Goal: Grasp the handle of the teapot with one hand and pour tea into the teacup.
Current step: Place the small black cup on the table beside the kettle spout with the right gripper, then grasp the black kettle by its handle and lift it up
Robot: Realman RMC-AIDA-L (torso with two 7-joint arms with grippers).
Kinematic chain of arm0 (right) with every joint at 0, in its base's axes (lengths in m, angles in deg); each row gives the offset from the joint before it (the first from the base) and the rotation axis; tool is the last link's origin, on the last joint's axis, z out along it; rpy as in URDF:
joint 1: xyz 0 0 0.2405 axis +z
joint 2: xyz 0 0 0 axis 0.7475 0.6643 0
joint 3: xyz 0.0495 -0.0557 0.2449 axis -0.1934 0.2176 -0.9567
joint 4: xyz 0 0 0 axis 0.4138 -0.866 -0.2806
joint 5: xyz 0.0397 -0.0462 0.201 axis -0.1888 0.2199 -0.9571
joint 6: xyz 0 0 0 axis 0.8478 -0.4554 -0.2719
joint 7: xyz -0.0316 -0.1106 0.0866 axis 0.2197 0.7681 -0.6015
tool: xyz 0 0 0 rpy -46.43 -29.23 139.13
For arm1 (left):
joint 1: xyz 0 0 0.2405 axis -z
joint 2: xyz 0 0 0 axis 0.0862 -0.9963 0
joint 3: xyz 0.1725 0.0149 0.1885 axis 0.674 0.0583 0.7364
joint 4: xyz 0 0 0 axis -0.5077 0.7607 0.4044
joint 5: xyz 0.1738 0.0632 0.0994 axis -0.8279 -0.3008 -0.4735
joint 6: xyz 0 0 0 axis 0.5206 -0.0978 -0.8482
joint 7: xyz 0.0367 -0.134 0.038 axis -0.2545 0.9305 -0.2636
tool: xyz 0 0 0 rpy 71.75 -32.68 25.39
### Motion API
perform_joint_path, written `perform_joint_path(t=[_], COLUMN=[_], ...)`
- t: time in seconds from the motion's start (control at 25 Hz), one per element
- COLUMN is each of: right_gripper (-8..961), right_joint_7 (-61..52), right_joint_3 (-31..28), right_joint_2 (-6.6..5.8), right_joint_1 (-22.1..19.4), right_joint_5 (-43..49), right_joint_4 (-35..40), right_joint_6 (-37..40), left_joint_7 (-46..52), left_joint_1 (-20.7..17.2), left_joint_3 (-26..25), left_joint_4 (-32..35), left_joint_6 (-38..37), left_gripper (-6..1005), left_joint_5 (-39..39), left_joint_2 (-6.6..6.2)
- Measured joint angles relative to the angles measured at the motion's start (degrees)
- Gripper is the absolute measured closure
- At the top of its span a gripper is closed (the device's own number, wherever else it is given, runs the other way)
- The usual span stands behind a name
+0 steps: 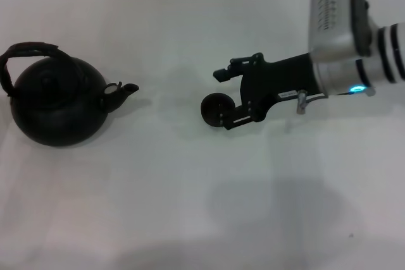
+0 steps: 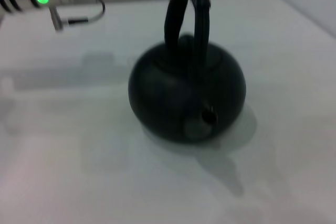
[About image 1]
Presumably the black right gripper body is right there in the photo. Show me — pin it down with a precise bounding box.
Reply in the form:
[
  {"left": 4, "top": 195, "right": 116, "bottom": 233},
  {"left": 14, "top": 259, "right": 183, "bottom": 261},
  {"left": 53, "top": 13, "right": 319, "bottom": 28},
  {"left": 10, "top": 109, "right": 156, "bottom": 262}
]
[{"left": 239, "top": 51, "right": 328, "bottom": 123}]

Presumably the small dark brown teacup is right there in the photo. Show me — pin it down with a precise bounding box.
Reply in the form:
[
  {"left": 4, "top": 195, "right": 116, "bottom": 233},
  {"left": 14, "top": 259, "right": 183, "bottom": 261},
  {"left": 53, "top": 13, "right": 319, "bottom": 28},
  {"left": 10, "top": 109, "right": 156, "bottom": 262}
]
[{"left": 200, "top": 92, "right": 237, "bottom": 129}]

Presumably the black round teapot with handle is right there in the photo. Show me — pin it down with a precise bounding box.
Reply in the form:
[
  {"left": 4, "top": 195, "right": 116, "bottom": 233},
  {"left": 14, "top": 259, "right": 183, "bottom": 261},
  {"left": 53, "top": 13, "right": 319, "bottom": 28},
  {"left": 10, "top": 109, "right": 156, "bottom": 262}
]
[{"left": 0, "top": 41, "right": 140, "bottom": 148}]

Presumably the grey cable with metal plug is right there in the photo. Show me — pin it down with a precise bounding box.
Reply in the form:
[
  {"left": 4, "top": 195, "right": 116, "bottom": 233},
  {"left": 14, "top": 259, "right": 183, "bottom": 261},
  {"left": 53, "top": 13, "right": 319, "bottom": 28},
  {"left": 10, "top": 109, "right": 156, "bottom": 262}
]
[{"left": 296, "top": 89, "right": 330, "bottom": 115}]

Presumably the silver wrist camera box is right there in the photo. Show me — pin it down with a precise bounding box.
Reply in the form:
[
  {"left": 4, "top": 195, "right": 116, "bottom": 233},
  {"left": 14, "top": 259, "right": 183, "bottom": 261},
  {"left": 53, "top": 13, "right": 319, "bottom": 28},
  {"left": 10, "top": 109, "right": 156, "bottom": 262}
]
[{"left": 308, "top": 0, "right": 379, "bottom": 59}]

